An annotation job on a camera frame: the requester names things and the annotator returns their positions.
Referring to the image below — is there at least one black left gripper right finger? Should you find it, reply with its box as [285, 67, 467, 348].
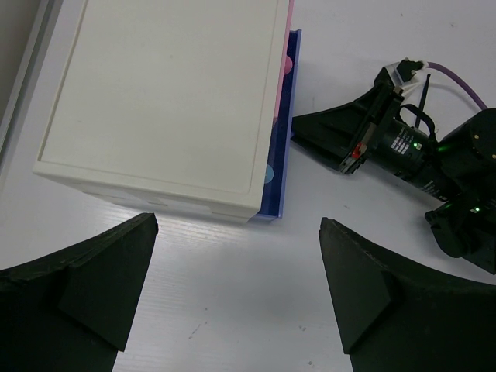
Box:
[319, 218, 495, 371]

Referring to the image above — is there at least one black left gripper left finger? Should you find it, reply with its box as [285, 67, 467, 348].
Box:
[1, 213, 159, 371]

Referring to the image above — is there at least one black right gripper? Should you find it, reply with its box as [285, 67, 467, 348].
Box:
[292, 83, 460, 202]

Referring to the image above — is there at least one periwinkle blue drawer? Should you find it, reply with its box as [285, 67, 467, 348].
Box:
[251, 29, 301, 221]

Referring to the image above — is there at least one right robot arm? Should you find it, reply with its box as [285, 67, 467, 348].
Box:
[292, 82, 495, 274]

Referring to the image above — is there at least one thin black makeup pencil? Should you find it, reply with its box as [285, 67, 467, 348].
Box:
[414, 74, 431, 129]

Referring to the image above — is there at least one pink drawer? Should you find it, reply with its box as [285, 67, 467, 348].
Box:
[272, 0, 295, 126]

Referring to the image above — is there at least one white drawer cabinet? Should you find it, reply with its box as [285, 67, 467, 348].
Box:
[33, 1, 294, 222]

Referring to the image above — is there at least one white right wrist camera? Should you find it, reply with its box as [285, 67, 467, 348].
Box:
[374, 58, 427, 98]

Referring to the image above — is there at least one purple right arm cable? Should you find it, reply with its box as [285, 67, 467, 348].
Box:
[424, 61, 489, 112]

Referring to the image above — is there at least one aluminium table rail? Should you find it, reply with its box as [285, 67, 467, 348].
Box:
[0, 0, 63, 164]

